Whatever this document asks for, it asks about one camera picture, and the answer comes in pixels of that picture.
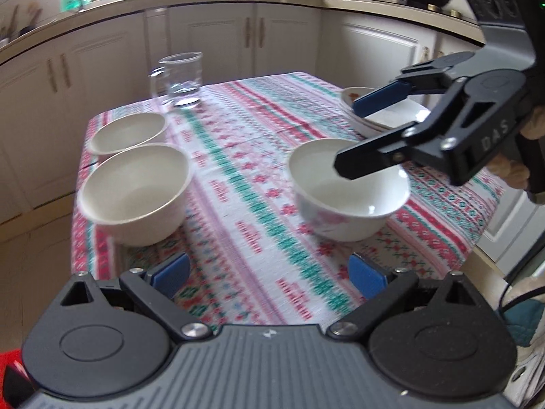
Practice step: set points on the teal white cloth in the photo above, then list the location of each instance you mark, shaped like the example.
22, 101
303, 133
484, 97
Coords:
523, 323

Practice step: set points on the red box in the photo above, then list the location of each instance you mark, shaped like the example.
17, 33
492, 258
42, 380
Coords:
10, 355

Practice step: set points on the clear glass mug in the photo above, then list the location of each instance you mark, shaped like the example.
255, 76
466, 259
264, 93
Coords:
183, 89

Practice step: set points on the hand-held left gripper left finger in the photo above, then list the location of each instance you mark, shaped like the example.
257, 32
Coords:
170, 275

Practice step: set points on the white floral bowl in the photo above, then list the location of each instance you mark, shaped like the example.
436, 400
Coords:
353, 221
136, 196
127, 130

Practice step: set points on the striped patterned tablecloth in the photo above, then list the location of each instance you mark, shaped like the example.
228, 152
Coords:
247, 179

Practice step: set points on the gas stove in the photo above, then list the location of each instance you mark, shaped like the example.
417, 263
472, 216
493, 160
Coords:
454, 12

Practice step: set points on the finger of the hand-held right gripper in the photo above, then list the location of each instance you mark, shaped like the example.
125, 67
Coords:
366, 157
379, 98

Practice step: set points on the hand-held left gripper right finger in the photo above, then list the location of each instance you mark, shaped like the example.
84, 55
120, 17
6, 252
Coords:
366, 277

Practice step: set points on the stained white fruit-print plate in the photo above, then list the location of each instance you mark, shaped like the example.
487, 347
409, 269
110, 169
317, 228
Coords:
413, 115

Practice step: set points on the person's right hand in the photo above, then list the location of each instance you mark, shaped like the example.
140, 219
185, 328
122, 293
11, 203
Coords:
511, 172

